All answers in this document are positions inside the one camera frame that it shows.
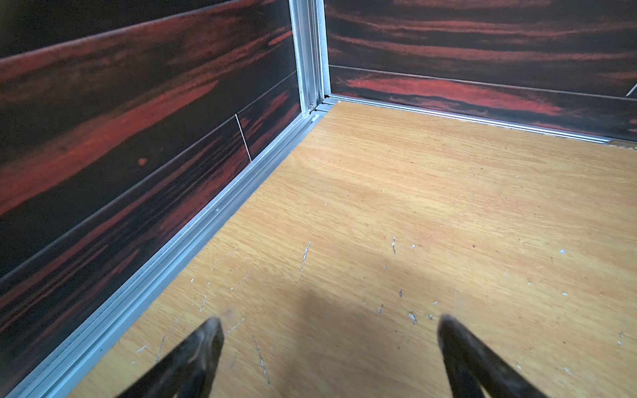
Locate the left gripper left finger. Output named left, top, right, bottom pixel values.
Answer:
left=119, top=317, right=225, bottom=397

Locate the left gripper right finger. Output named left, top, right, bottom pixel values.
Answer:
left=437, top=314, right=545, bottom=398

